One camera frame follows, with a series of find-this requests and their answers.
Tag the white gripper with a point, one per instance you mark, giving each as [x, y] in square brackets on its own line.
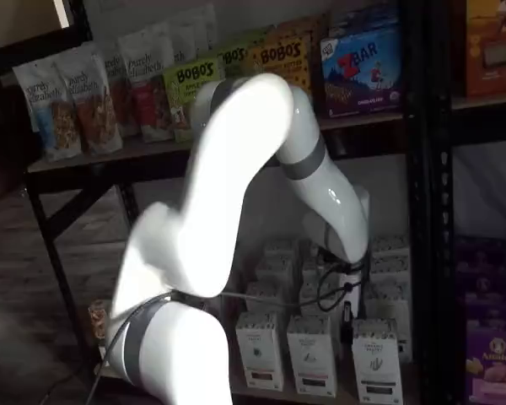
[351, 289]

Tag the white box green strip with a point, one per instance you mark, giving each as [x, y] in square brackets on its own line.
[390, 246]
[388, 304]
[389, 270]
[375, 363]

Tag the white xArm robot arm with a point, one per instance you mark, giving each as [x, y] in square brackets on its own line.
[219, 169]

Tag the white box pink strip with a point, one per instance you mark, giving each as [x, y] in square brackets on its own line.
[314, 295]
[314, 270]
[312, 358]

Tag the wooden shelf board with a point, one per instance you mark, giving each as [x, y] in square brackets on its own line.
[109, 158]
[344, 371]
[489, 103]

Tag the white box orange strip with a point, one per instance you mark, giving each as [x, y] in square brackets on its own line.
[280, 249]
[263, 299]
[274, 272]
[260, 354]

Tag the purple Annie's snack box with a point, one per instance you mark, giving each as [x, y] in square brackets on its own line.
[489, 266]
[495, 367]
[491, 308]

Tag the blue ZBar box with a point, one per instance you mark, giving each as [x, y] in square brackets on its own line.
[362, 71]
[362, 17]

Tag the green Nature's Path oatmeal box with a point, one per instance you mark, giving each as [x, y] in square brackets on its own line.
[98, 320]

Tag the yellow Bobo's peanut butter box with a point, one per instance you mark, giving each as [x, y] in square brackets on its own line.
[280, 59]

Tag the green Bobo's apple pie box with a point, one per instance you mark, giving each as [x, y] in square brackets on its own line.
[185, 84]

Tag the orange snack box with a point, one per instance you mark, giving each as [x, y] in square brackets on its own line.
[495, 50]

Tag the red label granola bag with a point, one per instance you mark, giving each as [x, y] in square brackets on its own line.
[149, 93]

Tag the white granola bag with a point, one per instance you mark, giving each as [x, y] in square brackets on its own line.
[116, 84]
[183, 38]
[206, 29]

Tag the orange label granola bag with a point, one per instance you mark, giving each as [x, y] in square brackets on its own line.
[95, 109]

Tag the blue label granola bag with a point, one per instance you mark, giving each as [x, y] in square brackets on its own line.
[46, 118]

